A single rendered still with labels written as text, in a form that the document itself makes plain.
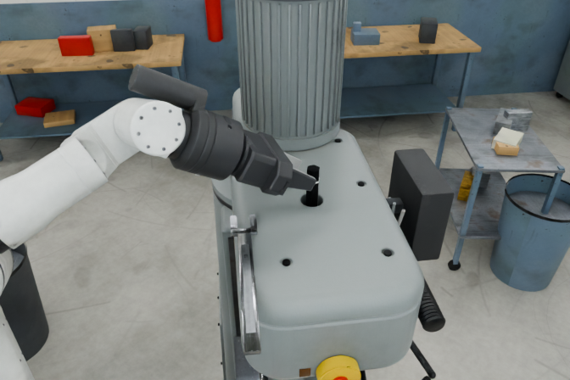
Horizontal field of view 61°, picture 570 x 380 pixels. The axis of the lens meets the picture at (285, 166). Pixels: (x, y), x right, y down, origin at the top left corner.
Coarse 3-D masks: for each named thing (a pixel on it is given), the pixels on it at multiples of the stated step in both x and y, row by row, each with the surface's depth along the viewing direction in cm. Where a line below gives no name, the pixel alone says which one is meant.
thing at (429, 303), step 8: (424, 280) 75; (424, 288) 74; (424, 296) 72; (432, 296) 73; (424, 304) 71; (432, 304) 71; (424, 312) 70; (432, 312) 70; (440, 312) 70; (424, 320) 70; (432, 320) 69; (440, 320) 69; (424, 328) 70; (432, 328) 70; (440, 328) 70
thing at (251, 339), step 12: (252, 216) 74; (240, 228) 71; (252, 228) 71; (240, 240) 69; (240, 252) 67; (252, 252) 67; (240, 264) 65; (252, 264) 65; (240, 276) 63; (252, 276) 63; (240, 288) 62; (252, 288) 61; (252, 300) 60; (252, 312) 58; (252, 324) 57; (252, 336) 55; (252, 348) 54
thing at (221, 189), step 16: (224, 192) 136; (224, 208) 136; (224, 224) 130; (224, 240) 130; (224, 256) 133; (224, 272) 141; (224, 288) 143; (224, 304) 147; (224, 320) 152; (224, 336) 157; (240, 336) 151; (224, 352) 165; (224, 368) 170
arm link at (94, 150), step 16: (112, 112) 63; (80, 128) 62; (96, 128) 62; (112, 128) 63; (64, 144) 57; (80, 144) 56; (96, 144) 61; (112, 144) 63; (80, 160) 55; (96, 160) 62; (112, 160) 63; (80, 176) 55; (96, 176) 57
